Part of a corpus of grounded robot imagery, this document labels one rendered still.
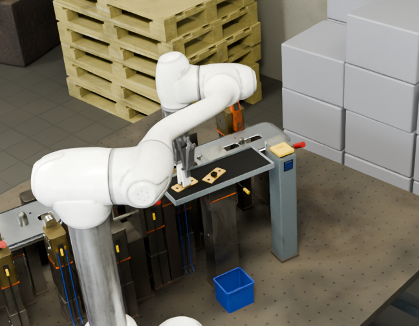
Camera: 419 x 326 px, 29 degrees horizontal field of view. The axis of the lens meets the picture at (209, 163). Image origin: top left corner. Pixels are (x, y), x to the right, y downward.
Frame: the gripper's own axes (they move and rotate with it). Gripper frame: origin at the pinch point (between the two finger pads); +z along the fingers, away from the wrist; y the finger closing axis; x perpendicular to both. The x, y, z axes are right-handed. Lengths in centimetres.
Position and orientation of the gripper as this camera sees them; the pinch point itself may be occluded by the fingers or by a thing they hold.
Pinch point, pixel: (183, 174)
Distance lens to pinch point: 252.8
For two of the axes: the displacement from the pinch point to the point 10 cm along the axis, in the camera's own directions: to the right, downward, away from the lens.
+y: -6.3, -3.8, 6.7
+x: -7.7, 3.9, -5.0
